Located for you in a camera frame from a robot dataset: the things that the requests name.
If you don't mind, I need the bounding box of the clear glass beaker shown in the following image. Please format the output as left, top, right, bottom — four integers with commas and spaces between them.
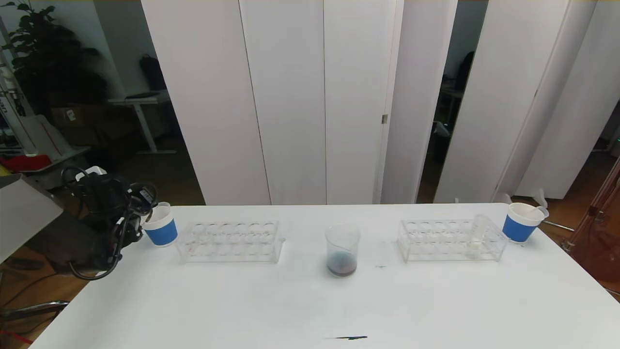
325, 223, 361, 278

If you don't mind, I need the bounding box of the clear acrylic test tube rack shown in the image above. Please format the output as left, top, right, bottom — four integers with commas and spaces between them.
177, 219, 286, 264
396, 218, 508, 262

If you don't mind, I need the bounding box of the pale yellow pigment test tube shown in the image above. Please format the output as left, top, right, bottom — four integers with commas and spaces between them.
466, 214, 490, 256

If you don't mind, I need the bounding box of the white folding partition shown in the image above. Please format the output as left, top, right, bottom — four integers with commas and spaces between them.
142, 0, 457, 206
434, 0, 620, 210

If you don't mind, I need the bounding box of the white blue paper cup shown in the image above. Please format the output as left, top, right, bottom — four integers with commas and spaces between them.
502, 202, 545, 242
142, 206, 178, 247

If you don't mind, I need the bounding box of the white office desk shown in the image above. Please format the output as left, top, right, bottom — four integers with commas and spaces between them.
108, 91, 177, 156

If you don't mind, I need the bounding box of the black backpack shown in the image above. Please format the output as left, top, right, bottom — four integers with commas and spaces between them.
140, 55, 168, 93

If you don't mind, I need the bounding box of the brown cardboard box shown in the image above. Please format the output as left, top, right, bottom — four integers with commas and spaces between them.
52, 107, 105, 129

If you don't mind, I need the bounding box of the white machine with column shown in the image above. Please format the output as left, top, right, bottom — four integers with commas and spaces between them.
0, 48, 93, 190

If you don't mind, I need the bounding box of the red flat item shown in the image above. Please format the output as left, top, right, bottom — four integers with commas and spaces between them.
0, 155, 53, 174

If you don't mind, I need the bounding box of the dark green potted plant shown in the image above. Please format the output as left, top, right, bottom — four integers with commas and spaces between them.
1, 0, 109, 117

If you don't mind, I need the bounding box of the grey metal floor leg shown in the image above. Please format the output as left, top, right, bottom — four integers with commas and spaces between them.
0, 301, 71, 320

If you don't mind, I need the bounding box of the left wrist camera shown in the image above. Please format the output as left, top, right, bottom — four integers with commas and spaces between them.
75, 166, 108, 183

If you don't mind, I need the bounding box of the black floor cable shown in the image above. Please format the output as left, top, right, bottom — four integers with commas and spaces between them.
0, 274, 59, 311

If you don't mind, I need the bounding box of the red cable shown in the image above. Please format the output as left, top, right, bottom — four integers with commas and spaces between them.
0, 330, 34, 345

